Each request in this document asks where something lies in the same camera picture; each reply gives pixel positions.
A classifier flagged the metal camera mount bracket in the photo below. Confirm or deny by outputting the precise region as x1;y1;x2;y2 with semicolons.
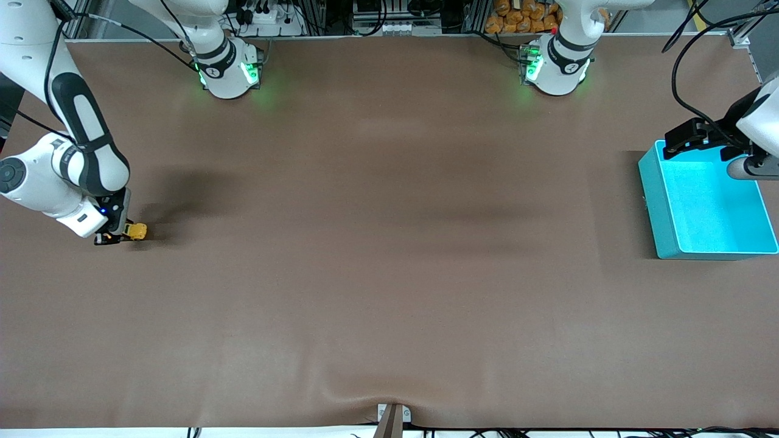
372;403;413;438

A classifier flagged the teal plastic bin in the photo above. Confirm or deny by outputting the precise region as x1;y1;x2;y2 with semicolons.
638;140;779;261

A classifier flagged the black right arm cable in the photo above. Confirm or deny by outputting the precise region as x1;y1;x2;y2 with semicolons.
0;0;198;144

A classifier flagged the aluminium frame profile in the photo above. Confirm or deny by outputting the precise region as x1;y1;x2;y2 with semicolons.
61;0;116;40
727;12;779;83

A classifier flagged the orange packaged items pile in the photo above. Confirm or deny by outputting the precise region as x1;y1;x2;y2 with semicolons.
485;0;564;34

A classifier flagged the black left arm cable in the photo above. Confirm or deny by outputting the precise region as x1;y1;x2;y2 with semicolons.
662;0;779;131

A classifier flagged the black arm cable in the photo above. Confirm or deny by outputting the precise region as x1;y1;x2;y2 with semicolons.
662;0;779;131
0;0;198;144

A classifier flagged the brown table mat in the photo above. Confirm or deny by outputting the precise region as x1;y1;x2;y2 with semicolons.
0;33;779;429

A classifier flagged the white power strip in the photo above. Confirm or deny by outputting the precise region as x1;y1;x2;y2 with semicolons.
234;0;305;37

